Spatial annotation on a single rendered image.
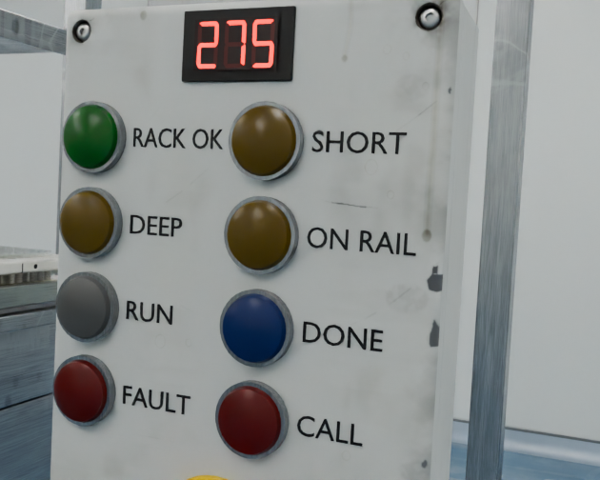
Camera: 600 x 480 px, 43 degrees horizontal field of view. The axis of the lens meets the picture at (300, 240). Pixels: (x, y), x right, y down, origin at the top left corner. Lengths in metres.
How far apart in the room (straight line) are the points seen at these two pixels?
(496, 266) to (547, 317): 2.37
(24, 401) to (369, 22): 1.19
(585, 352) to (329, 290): 3.55
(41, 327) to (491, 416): 0.81
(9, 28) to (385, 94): 0.96
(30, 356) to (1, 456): 0.18
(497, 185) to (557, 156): 2.35
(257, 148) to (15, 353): 1.03
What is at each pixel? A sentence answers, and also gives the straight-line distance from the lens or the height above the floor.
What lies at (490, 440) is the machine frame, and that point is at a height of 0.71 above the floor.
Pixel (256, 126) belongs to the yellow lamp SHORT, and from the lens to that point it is 0.29.
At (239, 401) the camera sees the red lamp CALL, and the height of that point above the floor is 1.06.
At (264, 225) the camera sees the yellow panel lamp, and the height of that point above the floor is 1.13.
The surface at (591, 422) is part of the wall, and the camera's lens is 3.89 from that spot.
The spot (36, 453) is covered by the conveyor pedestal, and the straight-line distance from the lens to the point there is 1.46.
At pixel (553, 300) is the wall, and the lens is 3.80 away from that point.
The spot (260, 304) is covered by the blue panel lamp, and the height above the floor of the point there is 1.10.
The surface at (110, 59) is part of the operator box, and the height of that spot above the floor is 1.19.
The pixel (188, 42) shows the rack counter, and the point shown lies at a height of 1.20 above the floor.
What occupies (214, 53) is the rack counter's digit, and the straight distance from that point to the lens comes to 0.31.
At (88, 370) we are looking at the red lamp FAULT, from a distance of 0.34.
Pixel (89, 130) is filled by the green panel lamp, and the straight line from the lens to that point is 0.33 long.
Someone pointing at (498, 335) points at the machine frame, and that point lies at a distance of 1.46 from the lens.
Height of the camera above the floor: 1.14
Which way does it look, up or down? 3 degrees down
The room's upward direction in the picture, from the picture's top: 3 degrees clockwise
